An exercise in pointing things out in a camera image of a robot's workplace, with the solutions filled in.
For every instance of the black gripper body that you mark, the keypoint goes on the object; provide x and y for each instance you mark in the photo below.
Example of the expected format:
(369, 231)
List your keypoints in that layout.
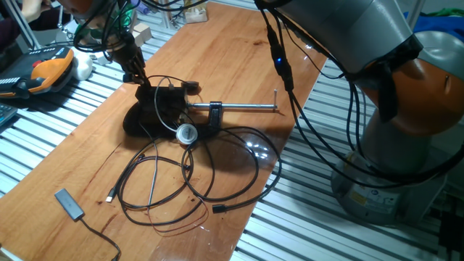
(125, 52)

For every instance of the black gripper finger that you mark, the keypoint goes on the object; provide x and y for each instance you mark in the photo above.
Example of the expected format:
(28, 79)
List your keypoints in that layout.
(143, 76)
(130, 72)

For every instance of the black round USB device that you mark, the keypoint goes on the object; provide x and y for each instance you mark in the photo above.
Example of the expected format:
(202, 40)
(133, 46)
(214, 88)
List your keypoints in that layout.
(190, 85)

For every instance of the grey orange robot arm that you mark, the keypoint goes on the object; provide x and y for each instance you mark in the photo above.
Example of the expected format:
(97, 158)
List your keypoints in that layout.
(344, 29)

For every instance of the black docking station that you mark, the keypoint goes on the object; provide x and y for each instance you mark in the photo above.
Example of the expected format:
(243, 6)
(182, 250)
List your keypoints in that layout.
(166, 103)

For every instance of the white round USB device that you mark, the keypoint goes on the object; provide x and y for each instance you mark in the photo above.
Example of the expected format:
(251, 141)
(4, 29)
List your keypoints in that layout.
(186, 133)

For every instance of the slim grey USB hub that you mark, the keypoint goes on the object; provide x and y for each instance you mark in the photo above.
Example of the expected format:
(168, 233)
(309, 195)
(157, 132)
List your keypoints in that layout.
(69, 203)

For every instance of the person's bare hand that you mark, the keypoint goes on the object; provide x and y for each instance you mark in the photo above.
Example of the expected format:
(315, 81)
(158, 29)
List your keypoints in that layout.
(32, 9)

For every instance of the small white adapter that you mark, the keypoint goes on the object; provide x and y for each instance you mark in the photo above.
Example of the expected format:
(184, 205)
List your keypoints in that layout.
(98, 59)

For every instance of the pale wooden cube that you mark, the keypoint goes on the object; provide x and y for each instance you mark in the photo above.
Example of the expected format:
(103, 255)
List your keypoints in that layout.
(143, 32)

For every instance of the white rounded object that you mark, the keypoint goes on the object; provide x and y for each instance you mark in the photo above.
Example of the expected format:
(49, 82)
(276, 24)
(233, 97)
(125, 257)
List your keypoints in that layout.
(83, 65)

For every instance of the purple plastic tube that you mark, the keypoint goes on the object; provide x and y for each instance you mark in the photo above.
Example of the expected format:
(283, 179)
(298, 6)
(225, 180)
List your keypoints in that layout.
(141, 7)

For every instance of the orange black teach pendant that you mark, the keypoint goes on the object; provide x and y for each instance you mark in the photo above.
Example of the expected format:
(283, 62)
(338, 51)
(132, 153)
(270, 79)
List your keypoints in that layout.
(50, 70)

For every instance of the black metal C-clamp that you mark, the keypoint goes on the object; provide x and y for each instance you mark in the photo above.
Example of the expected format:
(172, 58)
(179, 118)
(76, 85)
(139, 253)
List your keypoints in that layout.
(214, 116)

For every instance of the wooden board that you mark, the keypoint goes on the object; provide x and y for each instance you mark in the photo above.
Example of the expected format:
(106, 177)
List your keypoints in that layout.
(235, 65)

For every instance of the grey metal bar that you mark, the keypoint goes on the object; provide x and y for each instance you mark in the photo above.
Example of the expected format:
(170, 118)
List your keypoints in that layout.
(21, 23)

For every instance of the black keyboard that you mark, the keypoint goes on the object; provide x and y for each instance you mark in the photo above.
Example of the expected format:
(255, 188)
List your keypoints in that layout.
(5, 114)

